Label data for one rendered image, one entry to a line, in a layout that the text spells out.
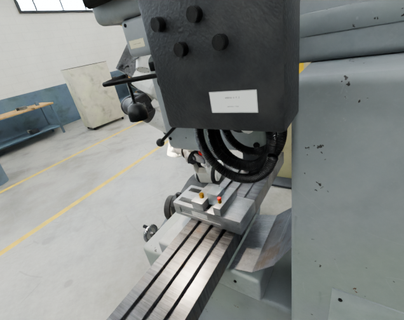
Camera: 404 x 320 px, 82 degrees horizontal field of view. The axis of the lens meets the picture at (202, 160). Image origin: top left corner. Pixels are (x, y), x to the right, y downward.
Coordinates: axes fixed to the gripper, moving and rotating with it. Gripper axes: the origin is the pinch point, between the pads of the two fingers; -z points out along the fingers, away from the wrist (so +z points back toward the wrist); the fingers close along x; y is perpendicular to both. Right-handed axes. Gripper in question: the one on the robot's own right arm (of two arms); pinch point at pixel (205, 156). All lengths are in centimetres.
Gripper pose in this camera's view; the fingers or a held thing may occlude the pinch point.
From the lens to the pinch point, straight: 90.0
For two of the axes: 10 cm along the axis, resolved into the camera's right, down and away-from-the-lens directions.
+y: 1.7, 8.7, 4.7
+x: 7.9, -4.0, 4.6
